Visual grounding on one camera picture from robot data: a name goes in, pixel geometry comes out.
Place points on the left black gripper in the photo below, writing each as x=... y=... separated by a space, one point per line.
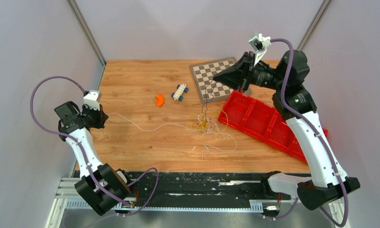
x=101 y=117

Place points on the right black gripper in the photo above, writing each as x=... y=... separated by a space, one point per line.
x=236 y=76

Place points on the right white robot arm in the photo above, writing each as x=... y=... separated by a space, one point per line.
x=328 y=181

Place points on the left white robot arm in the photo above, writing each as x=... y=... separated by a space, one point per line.
x=86 y=151

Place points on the wooden chessboard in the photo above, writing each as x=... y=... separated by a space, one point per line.
x=209 y=90

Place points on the red compartment tray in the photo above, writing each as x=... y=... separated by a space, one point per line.
x=260 y=121

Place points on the white toy car blue wheels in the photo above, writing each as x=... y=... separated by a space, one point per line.
x=180 y=90

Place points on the orange curved plastic piece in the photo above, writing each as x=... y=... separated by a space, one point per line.
x=159 y=100

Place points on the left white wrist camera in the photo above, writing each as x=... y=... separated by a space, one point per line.
x=92 y=99

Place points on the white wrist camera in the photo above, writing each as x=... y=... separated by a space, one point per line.
x=260 y=44
x=92 y=99

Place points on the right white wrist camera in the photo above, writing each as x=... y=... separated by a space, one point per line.
x=260 y=44

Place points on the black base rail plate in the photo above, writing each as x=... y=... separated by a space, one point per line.
x=131 y=192

